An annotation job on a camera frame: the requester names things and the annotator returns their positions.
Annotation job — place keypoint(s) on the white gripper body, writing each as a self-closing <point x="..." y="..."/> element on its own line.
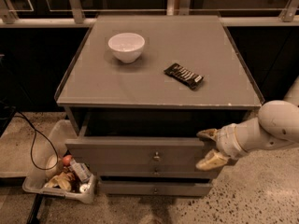
<point x="226" y="142"/>

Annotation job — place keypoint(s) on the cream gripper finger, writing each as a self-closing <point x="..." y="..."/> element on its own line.
<point x="210" y="134"/>
<point x="213" y="159"/>

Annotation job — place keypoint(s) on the grey top drawer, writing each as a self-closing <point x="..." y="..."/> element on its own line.
<point x="112" y="139"/>

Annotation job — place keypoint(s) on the grey drawer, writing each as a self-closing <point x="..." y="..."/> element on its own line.
<point x="112" y="139"/>
<point x="150" y="188"/>
<point x="159" y="172"/>

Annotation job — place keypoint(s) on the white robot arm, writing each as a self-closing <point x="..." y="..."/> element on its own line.
<point x="276" y="126"/>

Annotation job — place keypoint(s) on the grey drawer cabinet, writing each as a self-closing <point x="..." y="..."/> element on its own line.
<point x="97" y="79"/>

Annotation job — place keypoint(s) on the grey bottom drawer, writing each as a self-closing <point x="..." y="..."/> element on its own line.
<point x="150" y="188"/>

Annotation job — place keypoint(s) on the grey middle drawer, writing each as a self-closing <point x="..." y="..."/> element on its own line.
<point x="159" y="172"/>

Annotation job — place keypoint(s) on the black snack bar wrapper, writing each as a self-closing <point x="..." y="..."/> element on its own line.
<point x="184" y="76"/>

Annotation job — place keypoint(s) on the white ceramic bowl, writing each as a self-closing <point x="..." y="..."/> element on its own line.
<point x="126" y="47"/>

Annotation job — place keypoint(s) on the silver drink can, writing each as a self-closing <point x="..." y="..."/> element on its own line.
<point x="81" y="170"/>

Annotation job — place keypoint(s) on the red apple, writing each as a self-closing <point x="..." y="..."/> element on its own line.
<point x="66" y="160"/>

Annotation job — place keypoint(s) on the yellow snack bag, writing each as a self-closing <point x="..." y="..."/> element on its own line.
<point x="62" y="181"/>

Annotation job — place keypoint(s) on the clear plastic bin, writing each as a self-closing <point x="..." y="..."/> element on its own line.
<point x="47" y="162"/>

